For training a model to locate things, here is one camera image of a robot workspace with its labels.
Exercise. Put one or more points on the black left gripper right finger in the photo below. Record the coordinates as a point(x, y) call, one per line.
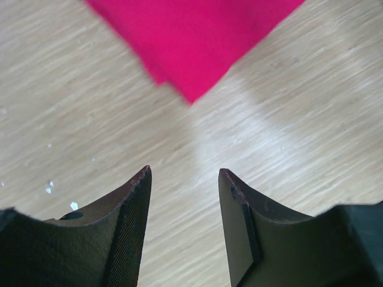
point(269, 244)

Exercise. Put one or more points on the pink red t shirt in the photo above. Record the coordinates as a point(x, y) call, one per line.
point(192, 44)

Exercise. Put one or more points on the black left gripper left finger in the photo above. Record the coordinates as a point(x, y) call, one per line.
point(99, 244)

